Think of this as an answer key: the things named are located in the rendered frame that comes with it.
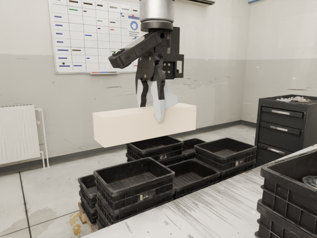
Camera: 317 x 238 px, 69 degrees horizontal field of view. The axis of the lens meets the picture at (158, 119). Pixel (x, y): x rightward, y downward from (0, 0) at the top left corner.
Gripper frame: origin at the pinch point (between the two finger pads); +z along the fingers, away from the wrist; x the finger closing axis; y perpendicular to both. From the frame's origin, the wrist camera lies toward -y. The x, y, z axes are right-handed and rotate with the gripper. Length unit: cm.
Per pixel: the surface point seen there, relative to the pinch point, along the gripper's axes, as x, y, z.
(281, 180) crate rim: -17.5, 28.5, 16.7
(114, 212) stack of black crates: 53, 12, 61
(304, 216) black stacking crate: -23.7, 29.2, 23.5
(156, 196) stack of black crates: 53, 37, 60
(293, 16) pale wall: 170, 380, -94
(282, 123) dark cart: 61, 178, 38
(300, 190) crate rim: -22.4, 28.1, 17.0
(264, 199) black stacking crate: -12.8, 30.1, 24.9
